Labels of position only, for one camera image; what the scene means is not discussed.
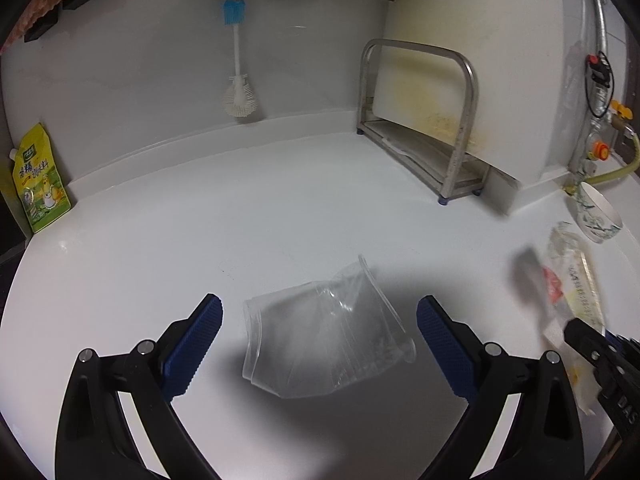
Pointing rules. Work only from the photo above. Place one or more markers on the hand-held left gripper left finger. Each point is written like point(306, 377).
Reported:
point(192, 345)

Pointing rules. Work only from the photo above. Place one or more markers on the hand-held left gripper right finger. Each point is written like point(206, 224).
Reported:
point(445, 350)

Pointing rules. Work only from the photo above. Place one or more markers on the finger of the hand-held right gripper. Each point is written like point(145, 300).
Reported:
point(582, 340)
point(616, 338)

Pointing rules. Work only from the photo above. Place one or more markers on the clear wrapper with red label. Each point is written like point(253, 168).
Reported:
point(580, 280)

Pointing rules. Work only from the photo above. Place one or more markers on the clear plastic cup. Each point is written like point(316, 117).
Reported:
point(325, 330)

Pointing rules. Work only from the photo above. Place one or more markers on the white patterned ceramic bowl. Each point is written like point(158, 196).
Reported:
point(595, 215)

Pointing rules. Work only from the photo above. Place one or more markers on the yellow seasoning pouch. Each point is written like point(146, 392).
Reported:
point(40, 185)

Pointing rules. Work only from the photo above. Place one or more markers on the stainless steel rack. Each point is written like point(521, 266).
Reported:
point(460, 125)

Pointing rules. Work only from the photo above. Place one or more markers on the metal gas pipe with valves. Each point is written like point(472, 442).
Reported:
point(600, 25)

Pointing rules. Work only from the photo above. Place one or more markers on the white cutting board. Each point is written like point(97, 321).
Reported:
point(475, 20)

